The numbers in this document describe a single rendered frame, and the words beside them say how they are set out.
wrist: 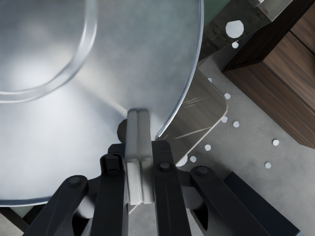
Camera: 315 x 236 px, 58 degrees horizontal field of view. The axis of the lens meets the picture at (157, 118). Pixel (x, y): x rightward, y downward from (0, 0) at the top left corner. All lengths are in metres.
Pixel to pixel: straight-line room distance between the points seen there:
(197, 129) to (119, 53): 0.08
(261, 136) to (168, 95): 0.90
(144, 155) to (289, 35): 0.63
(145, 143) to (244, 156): 0.94
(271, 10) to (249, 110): 0.68
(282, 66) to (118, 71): 0.55
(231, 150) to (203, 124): 0.85
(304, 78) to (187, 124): 0.55
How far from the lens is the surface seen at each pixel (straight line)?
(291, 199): 1.21
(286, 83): 0.73
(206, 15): 0.38
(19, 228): 0.43
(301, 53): 0.75
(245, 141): 1.08
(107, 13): 0.23
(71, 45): 0.22
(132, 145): 0.16
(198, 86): 0.23
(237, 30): 0.38
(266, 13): 0.43
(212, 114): 0.23
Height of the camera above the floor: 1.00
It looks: 84 degrees down
